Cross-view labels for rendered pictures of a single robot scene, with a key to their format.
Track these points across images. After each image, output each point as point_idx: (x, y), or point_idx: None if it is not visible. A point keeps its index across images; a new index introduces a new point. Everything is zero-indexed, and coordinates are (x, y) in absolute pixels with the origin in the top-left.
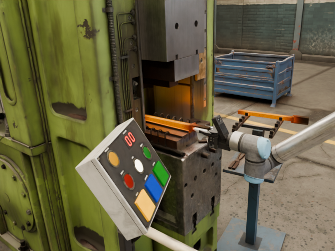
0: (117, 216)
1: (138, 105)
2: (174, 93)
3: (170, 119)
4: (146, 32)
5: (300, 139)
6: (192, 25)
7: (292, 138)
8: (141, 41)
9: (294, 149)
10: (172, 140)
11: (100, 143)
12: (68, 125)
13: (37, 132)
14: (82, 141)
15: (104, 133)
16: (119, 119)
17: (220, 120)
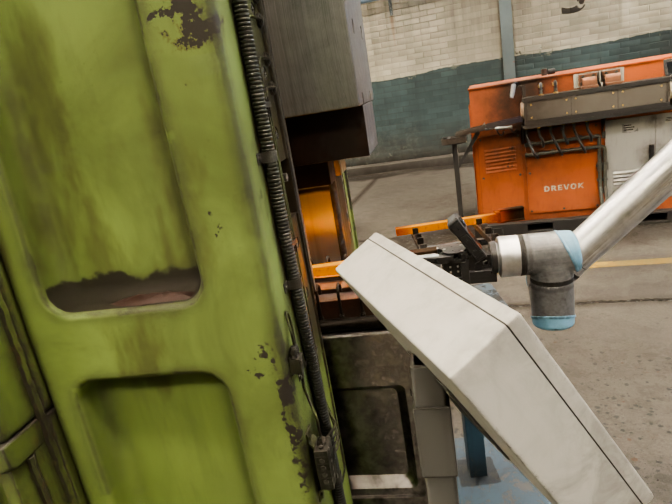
0: (579, 485)
1: (297, 232)
2: None
3: (330, 262)
4: (290, 45)
5: (618, 214)
6: (360, 33)
7: (598, 220)
8: (277, 71)
9: (608, 239)
10: None
11: (385, 302)
12: (128, 333)
13: (10, 392)
14: (189, 362)
15: (273, 309)
16: (291, 267)
17: (464, 222)
